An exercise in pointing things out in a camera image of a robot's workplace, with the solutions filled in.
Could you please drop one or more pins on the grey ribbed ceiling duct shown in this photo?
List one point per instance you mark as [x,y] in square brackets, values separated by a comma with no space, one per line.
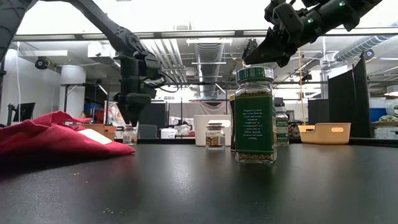
[209,53]

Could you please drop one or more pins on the small black monitor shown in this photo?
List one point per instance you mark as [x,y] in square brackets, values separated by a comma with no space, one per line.
[26,111]

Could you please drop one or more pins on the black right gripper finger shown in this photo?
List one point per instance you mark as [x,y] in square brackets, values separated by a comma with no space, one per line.
[267,46]
[287,56]

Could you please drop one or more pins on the wooden tray with jars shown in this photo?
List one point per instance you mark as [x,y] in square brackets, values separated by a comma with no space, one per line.
[109,132]

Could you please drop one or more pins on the red cloth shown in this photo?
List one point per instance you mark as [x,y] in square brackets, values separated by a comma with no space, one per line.
[46,137]

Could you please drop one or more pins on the green oregano spice jar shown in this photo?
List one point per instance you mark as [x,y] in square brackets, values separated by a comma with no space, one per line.
[255,124]

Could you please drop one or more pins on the black hanging ceiling device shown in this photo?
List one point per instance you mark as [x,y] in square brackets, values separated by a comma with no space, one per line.
[251,45]

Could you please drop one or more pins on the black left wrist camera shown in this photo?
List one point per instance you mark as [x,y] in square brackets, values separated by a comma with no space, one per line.
[155,74]

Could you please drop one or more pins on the yellow plastic bin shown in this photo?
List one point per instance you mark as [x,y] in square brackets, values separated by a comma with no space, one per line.
[323,135]

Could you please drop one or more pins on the wide black monitor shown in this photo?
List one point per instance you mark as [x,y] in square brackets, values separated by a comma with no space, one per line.
[279,101]

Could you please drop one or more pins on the white round column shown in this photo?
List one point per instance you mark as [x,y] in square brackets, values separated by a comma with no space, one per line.
[73,74]

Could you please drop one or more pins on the fluorescent ceiling light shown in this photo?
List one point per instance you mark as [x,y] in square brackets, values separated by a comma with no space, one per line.
[46,53]

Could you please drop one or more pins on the grey chair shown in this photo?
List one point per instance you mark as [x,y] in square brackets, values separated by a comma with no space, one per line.
[147,132]

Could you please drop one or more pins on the grey overhead frame bar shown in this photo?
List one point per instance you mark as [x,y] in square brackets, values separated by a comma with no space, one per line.
[199,33]

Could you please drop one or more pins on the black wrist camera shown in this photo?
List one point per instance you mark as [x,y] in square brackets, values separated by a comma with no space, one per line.
[155,74]
[271,11]

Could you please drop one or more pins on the white plastic bin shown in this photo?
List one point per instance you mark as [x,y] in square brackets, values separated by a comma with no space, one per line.
[200,130]

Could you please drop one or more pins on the clear spice jar white lid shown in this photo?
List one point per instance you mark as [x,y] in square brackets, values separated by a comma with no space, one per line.
[215,140]
[130,137]

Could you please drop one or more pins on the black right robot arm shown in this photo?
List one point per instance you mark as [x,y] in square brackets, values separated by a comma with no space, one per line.
[342,12]

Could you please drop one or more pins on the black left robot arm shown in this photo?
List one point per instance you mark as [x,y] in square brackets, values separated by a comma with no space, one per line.
[115,32]

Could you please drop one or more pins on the white appliance box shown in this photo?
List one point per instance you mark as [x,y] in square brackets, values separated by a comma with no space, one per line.
[168,133]

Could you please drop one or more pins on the silver spiral ceiling duct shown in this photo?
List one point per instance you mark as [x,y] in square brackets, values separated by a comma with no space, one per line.
[357,46]

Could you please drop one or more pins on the tall black partition panel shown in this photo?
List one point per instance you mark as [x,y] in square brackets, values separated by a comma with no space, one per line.
[348,102]

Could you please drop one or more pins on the round black ceiling camera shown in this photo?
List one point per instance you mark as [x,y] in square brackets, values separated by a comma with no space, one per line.
[42,63]
[369,54]

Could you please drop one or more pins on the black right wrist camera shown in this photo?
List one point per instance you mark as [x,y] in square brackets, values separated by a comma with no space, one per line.
[271,11]

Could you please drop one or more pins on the short black partition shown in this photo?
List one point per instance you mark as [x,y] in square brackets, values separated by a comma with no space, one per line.
[318,110]

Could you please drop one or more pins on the floral cloth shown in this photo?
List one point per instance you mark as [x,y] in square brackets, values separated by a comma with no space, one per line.
[112,116]

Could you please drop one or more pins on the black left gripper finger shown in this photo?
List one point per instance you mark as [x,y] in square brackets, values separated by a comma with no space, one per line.
[139,110]
[127,113]

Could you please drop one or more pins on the pale green bundle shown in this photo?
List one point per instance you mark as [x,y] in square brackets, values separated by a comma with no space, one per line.
[390,118]

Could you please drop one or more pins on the blue storage bin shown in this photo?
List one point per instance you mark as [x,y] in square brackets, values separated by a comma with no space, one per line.
[377,114]

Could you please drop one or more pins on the white ceiling light fixture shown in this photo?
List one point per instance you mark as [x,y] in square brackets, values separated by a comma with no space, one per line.
[209,41]

